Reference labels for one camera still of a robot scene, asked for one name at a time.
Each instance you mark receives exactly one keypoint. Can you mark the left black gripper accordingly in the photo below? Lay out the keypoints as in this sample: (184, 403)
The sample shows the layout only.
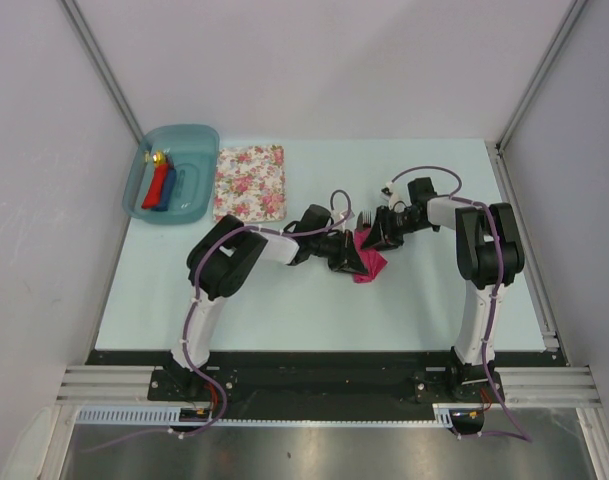
(352, 262)

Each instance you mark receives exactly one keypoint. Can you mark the teal plastic bin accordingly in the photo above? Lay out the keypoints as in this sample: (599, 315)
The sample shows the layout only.
(193, 150)

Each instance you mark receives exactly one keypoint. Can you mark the black knife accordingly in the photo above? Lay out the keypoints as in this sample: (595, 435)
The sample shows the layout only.
(359, 223)

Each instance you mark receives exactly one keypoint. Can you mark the black fork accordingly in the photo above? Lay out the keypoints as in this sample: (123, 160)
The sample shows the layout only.
(366, 222)

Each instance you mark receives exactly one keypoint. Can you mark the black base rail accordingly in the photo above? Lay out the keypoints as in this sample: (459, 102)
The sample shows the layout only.
(297, 386)

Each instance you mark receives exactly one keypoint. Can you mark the floral cloth mat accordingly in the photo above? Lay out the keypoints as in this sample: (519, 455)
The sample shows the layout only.
(250, 184)

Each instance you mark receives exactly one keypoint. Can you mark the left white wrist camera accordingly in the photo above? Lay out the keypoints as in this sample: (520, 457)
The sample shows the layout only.
(340, 217)

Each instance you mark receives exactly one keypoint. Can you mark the aluminium frame rail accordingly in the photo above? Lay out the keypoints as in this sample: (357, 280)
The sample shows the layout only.
(105, 385)

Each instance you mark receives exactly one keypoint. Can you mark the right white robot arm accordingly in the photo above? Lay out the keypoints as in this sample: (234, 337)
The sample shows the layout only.
(489, 255)

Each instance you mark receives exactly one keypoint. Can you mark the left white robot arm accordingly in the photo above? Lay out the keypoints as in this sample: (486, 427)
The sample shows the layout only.
(222, 261)

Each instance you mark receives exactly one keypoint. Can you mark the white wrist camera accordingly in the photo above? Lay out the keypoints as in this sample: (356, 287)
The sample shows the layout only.
(392, 199)
(340, 217)

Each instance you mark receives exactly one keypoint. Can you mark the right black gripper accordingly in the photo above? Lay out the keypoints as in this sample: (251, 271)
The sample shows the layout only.
(383, 235)

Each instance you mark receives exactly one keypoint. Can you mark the gold foil candy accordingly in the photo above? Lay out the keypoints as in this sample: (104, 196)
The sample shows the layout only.
(157, 158)

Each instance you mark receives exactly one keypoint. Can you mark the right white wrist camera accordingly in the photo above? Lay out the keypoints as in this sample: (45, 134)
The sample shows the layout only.
(392, 199)

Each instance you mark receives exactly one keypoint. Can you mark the magenta paper napkin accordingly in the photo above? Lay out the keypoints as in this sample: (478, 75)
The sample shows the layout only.
(371, 259)

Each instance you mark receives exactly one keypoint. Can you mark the red marker pen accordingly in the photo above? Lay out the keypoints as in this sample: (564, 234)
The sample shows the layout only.
(153, 196)

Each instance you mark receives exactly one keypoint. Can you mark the blue marker pen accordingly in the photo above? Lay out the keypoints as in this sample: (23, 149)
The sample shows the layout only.
(166, 192)

